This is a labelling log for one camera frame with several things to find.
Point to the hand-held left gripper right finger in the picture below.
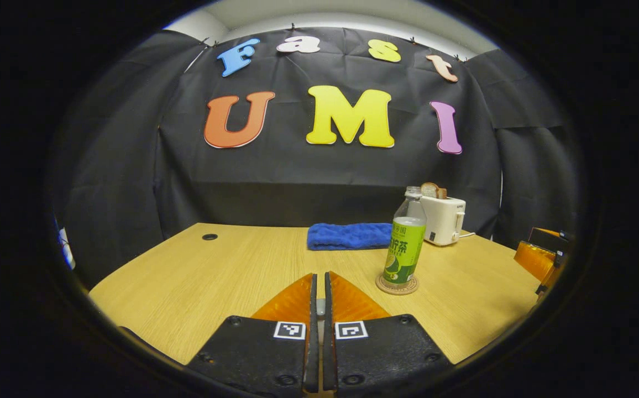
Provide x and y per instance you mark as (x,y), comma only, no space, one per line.
(329,342)

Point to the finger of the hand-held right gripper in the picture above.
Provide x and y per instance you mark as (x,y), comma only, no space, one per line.
(535,260)

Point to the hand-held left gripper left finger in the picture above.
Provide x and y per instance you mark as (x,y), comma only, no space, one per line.
(313,342)

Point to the round cork coaster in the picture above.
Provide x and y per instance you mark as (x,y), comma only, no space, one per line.
(397,289)

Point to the green label water bottle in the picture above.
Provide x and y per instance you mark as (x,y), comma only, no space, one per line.
(405,249)

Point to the white toaster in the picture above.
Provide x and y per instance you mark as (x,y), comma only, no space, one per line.
(444,221)

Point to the blue towel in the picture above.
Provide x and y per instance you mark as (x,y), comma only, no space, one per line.
(347,236)

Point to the bread slice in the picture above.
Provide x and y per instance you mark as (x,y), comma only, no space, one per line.
(442,193)
(429,190)

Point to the computer monitor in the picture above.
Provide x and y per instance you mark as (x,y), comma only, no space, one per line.
(65,249)

